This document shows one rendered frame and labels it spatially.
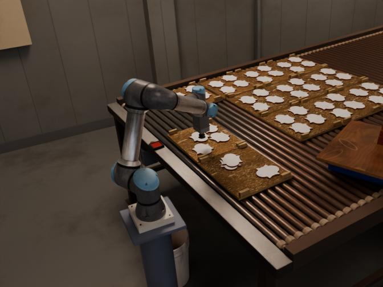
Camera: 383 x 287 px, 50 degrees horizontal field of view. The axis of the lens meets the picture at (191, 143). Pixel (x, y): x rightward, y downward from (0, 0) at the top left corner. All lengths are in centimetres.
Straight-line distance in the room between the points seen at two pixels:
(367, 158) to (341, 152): 13
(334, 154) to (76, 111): 338
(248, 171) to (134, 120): 71
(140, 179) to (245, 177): 60
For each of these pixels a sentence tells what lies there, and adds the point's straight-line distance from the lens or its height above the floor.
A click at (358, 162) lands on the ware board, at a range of 222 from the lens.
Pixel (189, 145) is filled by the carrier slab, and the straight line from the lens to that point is 254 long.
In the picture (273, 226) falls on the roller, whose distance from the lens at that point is 195.
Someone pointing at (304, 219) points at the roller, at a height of 91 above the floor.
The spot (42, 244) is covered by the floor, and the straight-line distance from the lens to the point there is 354.
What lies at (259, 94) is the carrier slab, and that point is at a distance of 318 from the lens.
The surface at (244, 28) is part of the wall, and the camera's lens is 539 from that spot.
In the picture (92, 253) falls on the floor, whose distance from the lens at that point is 331.
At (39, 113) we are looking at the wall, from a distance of 491.
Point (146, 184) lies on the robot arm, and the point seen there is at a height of 112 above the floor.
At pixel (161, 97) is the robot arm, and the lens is 184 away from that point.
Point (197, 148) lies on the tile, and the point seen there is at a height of 95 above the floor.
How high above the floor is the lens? 219
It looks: 29 degrees down
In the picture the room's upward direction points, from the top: 5 degrees counter-clockwise
